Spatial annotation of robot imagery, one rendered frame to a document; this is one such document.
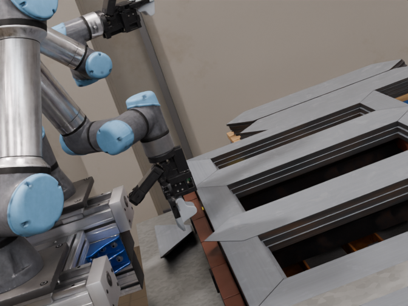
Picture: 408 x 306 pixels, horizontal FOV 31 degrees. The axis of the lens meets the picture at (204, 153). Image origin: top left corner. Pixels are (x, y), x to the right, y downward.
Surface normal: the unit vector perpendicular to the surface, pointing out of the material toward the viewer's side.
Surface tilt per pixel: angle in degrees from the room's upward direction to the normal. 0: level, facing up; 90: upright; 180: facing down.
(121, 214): 90
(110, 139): 90
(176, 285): 0
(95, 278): 0
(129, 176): 90
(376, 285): 0
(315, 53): 90
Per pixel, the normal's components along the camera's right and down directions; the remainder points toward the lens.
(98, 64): 0.44, 0.11
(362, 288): -0.33, -0.91
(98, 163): 0.03, 0.27
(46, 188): 0.79, 0.03
